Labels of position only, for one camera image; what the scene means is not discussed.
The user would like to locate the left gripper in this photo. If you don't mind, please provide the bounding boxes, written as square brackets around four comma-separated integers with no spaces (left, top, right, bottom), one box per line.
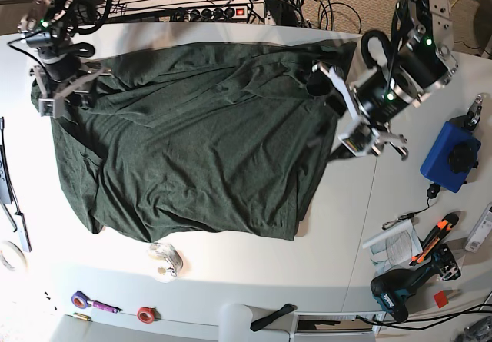
[306,61,410,161]

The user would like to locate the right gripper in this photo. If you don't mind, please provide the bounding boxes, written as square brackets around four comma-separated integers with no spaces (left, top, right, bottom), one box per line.
[30,55,111,118]

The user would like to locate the dark green t-shirt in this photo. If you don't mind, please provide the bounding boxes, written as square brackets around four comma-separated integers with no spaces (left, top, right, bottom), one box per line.
[51,40,357,243]

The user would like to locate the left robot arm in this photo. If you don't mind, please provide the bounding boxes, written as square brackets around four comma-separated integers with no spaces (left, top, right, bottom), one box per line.
[312,0,458,161]

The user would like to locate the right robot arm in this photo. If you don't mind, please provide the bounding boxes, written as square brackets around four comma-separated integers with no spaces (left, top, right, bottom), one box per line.
[7,0,113,118]

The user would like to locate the black power strip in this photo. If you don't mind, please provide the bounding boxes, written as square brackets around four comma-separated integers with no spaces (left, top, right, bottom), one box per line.
[169,6,249,22]

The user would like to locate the blue plastic box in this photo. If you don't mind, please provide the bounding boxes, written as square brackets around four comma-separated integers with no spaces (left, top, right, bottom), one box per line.
[420,115,481,193]

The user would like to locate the silver carabiner clip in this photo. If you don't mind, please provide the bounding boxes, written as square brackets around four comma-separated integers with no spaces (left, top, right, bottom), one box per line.
[381,212,416,231]

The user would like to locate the metal clamp tool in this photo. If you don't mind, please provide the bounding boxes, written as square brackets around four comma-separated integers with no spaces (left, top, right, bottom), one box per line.
[464,93,484,131]

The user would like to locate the white paper manual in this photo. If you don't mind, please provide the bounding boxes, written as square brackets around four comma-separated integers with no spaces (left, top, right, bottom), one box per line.
[362,219,422,274]

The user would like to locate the orange black utility knife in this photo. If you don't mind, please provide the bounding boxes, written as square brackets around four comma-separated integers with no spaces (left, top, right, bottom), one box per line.
[408,212,459,267]

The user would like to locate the white tape roll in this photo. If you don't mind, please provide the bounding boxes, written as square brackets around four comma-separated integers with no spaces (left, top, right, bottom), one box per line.
[1,241,28,274]

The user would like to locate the purple tape roll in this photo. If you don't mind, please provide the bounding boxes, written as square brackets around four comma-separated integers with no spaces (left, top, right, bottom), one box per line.
[71,291,91,309]

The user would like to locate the brass small cylinder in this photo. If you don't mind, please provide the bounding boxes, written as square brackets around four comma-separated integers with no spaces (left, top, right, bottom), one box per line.
[72,313,91,321]

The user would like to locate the red tape roll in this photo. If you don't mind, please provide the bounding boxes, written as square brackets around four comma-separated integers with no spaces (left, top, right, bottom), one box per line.
[137,307,156,324]

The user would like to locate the red square sticker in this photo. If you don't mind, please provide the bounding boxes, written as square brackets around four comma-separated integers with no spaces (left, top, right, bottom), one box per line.
[434,291,449,308]

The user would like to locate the black cordless drill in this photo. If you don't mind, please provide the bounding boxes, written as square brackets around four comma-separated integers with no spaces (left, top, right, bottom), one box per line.
[370,244,461,323]

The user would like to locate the black strap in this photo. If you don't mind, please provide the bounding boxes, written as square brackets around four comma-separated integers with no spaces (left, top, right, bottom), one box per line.
[250,303,296,332]

